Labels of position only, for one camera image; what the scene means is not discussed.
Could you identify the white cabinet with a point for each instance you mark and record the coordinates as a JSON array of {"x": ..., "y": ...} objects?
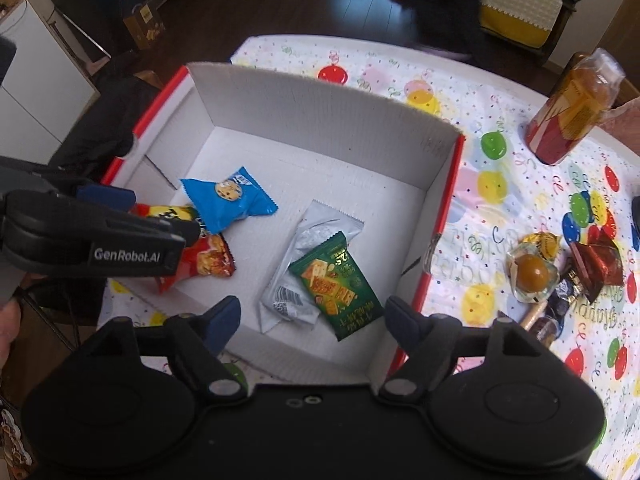
[{"x": 35, "y": 90}]

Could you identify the silver-black wrapped chocolate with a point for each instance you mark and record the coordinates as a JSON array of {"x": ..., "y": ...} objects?
[{"x": 562, "y": 296}]

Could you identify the silver foil packet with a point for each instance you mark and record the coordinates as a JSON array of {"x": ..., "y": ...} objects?
[{"x": 315, "y": 230}]

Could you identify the balloon print tablecloth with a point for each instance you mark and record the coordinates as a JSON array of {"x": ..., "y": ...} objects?
[{"x": 500, "y": 210}]

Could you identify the beige sausage stick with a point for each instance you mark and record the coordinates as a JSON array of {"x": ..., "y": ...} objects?
[{"x": 532, "y": 317}]

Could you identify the red and gold snack canister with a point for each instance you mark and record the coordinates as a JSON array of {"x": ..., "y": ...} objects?
[{"x": 565, "y": 115}]

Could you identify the red cracker packet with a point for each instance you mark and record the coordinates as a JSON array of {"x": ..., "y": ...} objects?
[{"x": 210, "y": 260}]

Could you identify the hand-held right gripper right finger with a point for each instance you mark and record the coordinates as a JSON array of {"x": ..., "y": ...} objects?
[{"x": 400, "y": 319}]

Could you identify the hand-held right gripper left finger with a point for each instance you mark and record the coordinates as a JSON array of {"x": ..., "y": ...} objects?
[{"x": 226, "y": 321}]

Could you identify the green cracker packet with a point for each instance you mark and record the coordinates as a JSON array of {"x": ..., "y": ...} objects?
[{"x": 330, "y": 285}]

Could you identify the gold wrapped candy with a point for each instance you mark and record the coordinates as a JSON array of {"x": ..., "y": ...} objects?
[{"x": 547, "y": 245}]

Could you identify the yellow snack packet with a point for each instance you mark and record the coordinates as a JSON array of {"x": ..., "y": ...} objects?
[{"x": 165, "y": 212}]

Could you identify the blue cookie packet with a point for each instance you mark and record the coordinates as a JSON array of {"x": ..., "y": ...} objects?
[{"x": 225, "y": 200}]

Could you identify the clear brown round candy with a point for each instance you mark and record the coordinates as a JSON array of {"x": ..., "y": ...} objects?
[{"x": 531, "y": 272}]

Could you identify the red and white cardboard box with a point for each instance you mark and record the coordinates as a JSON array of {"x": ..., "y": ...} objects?
[{"x": 310, "y": 125}]

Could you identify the yellow cushioned chair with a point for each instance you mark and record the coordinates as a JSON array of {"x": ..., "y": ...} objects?
[{"x": 520, "y": 15}]

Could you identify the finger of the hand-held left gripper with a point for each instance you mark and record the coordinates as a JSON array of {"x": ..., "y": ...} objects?
[
  {"x": 125, "y": 255},
  {"x": 106, "y": 196}
]

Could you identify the dark jacket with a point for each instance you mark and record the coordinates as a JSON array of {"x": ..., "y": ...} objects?
[{"x": 105, "y": 120}]

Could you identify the brown wrapped chocolate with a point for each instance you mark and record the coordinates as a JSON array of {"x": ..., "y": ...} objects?
[{"x": 545, "y": 332}]

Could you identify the red-brown foil snack packet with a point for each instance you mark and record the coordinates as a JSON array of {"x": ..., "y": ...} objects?
[{"x": 600, "y": 265}]

